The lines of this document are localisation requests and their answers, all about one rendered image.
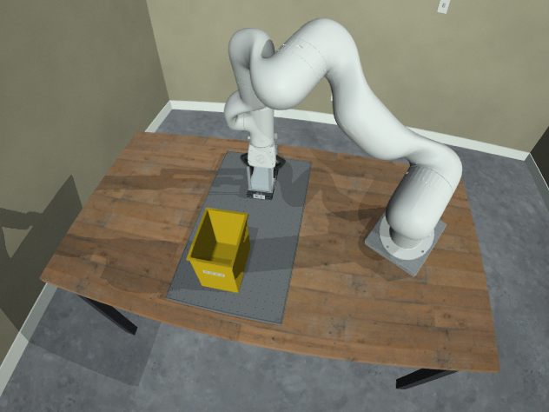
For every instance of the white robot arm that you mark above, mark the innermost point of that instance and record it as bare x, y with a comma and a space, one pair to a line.
280, 82

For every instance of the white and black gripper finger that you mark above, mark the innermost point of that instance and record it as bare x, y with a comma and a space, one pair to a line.
278, 165
245, 160

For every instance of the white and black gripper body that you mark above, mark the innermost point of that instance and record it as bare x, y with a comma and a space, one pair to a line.
262, 157

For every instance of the yellow plastics bin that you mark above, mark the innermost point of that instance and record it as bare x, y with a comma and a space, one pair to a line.
216, 241

